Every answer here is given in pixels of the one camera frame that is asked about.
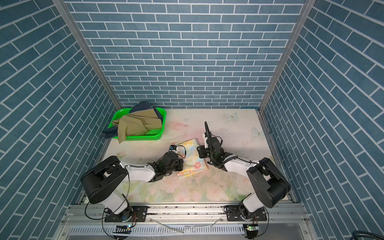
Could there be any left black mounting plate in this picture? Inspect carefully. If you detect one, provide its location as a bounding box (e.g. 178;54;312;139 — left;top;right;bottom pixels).
104;206;148;224

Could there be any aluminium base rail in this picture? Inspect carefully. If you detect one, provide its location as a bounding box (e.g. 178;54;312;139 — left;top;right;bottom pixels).
61;202;310;229

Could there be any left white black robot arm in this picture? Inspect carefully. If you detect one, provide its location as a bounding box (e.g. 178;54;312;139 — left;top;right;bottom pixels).
81;151;184;222

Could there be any dark navy skirt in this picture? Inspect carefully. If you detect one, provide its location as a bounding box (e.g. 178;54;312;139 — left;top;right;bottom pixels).
101;102;156;139

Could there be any white slotted cable duct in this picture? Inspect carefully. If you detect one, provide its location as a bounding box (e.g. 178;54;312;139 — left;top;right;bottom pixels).
68;224;245;237

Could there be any aluminium corner post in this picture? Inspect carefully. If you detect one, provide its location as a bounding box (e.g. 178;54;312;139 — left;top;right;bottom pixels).
259;0;316;113
52;0;122;110

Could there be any right aluminium corner post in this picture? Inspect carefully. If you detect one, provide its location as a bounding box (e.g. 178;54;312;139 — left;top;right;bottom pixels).
259;0;316;113

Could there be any black mounting plate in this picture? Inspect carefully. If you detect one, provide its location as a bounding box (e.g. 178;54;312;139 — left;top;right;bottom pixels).
104;206;148;224
223;205;268;222

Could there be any green plastic basket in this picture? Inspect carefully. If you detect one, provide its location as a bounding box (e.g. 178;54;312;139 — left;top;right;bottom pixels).
108;108;167;141

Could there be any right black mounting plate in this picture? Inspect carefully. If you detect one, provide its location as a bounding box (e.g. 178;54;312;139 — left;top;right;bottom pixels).
223;205;268;222

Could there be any olive khaki skirt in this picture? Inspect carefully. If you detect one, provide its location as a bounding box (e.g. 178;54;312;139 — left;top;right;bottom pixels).
113;109;164;143

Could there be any floral pastel skirt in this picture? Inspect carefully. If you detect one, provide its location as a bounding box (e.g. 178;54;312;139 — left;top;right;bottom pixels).
175;139;208;180

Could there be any left aluminium corner post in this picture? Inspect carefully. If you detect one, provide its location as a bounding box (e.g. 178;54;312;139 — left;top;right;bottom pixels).
52;0;122;110

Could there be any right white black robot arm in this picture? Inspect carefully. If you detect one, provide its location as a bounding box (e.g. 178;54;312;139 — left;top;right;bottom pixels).
197;146;291;220

